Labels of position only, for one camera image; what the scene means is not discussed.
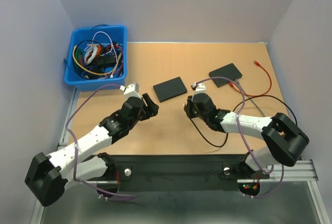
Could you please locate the aluminium frame rail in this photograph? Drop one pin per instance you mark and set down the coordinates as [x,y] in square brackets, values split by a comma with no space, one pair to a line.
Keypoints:
[302,171]

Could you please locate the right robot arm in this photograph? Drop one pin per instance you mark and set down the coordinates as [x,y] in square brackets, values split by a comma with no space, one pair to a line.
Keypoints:
[285,141]

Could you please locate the blue plastic bin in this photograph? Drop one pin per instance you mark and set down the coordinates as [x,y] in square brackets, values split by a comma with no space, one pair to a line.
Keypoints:
[87,44]

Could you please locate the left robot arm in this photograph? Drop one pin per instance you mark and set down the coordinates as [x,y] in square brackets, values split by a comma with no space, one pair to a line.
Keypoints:
[46,176]

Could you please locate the black adapter in bin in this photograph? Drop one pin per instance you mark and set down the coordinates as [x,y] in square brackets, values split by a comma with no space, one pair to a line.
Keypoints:
[105,61]

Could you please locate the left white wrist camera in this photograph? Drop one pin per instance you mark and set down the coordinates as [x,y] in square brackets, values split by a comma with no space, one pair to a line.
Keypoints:
[131,90]

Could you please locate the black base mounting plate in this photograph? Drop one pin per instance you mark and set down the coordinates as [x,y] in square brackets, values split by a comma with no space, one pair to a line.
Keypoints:
[134,173]

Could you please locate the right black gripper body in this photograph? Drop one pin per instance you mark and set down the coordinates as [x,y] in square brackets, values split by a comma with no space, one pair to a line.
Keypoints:
[192,111]

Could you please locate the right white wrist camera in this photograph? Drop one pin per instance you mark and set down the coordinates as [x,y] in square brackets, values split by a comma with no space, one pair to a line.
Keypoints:
[198,88]

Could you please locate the black network switch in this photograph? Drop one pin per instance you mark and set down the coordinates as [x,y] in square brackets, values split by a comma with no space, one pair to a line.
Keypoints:
[229,71]
[169,89]

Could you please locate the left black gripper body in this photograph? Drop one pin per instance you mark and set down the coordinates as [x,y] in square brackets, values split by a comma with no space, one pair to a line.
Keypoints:
[144,114]

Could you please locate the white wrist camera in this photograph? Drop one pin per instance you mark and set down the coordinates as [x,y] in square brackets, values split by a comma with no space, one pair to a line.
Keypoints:
[131,90]
[198,88]

